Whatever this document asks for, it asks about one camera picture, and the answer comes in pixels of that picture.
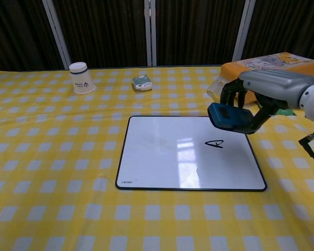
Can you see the white whiteboard with black frame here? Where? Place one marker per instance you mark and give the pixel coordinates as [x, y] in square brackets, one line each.
[159, 157]

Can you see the orange cat print tissue pack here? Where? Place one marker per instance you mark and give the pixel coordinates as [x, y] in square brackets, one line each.
[277, 62]

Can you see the white partition frame post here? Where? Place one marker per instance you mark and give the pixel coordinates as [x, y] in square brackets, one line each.
[244, 28]
[57, 34]
[150, 32]

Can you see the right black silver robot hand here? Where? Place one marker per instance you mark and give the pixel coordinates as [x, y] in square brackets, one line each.
[272, 83]

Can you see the blue whiteboard eraser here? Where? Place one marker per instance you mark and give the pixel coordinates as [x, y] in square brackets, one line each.
[225, 116]

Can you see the yellow white checked tablecloth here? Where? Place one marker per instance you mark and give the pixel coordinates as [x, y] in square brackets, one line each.
[55, 157]

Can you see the green flat packet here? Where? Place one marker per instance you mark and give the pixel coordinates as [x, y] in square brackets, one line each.
[287, 112]

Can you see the white paper cup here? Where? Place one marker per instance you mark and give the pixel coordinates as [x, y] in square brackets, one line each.
[81, 79]

